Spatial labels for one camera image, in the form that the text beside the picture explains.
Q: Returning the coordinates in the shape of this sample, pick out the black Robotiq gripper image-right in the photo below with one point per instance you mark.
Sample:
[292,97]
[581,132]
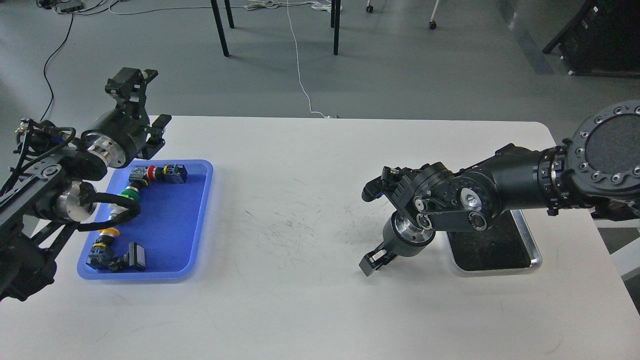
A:
[399,238]

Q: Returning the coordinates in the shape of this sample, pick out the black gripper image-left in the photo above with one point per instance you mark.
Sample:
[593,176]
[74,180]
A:
[119,135]

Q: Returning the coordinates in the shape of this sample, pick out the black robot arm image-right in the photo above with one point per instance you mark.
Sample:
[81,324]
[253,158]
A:
[598,168]

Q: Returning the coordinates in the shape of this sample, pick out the blue plastic tray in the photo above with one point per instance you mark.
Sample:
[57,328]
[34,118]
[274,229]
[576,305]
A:
[169,226]

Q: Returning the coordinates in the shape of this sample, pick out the silver metal tray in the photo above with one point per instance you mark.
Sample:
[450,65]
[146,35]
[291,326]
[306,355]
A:
[506,248]

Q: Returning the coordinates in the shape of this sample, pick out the red emergency push button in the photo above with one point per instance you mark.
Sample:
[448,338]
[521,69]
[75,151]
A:
[142,176]

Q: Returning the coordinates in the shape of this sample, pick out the black table leg left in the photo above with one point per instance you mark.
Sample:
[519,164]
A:
[219,23]

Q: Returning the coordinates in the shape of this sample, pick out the black table leg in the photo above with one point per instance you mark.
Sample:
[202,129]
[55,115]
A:
[335,13]
[219,23]

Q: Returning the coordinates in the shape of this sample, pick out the black square push button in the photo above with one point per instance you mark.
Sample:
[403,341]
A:
[134,258]

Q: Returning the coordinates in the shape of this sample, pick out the black table leg right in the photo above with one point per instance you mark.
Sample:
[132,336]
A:
[335,13]

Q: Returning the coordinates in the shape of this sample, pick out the black equipment case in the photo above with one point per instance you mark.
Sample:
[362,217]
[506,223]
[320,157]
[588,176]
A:
[602,39]

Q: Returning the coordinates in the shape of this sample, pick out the green push button switch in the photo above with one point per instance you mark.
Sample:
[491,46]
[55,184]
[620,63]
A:
[127,195]

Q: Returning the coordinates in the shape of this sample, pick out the yellow push button switch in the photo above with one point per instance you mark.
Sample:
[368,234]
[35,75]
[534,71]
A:
[101,255]

